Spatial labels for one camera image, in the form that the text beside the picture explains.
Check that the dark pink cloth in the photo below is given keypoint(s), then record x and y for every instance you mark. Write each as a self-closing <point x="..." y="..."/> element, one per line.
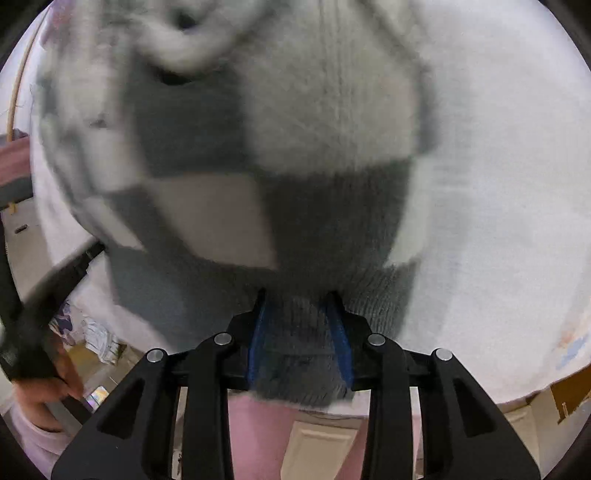
<point x="14" y="157"/>

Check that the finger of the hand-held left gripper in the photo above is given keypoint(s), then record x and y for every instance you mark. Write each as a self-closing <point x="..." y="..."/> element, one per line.
<point x="69" y="274"/>

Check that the thin wooden hoop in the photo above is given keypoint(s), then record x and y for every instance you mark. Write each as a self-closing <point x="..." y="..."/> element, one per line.
<point x="14" y="99"/>

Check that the pile of printed packets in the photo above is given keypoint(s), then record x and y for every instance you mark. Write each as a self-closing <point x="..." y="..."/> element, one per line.
<point x="99" y="341"/>

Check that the person's pink pants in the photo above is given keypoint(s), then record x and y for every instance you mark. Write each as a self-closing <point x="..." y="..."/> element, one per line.
<point x="258" y="438"/>

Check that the grey white checkered sweater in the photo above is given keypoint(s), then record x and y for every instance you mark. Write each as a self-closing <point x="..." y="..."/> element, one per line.
<point x="300" y="138"/>

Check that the pale printed bed sheet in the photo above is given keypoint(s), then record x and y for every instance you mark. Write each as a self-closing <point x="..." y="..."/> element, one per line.
<point x="508" y="184"/>

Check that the person's left hand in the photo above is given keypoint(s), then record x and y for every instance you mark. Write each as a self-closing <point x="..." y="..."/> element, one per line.
<point x="44" y="397"/>

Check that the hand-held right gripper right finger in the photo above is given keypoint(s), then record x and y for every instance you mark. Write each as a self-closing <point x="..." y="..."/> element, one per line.
<point x="339" y="337"/>

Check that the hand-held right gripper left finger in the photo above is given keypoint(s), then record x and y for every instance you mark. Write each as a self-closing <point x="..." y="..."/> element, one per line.
<point x="257" y="337"/>

